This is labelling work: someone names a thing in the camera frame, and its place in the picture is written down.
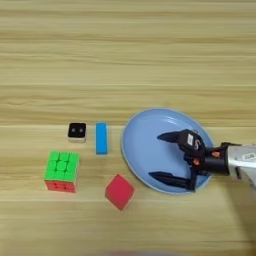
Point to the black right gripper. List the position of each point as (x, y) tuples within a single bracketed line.
[(213, 163)]

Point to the red cube block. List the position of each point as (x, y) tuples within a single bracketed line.
[(119, 192)]

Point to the green and red Rubik's cube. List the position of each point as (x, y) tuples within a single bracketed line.
[(61, 170)]

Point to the light blue round plate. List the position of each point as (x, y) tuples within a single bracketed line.
[(143, 150)]

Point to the blue rectangular block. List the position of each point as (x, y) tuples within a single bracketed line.
[(101, 138)]

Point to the small black cube white base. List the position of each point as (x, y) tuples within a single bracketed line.
[(77, 130)]

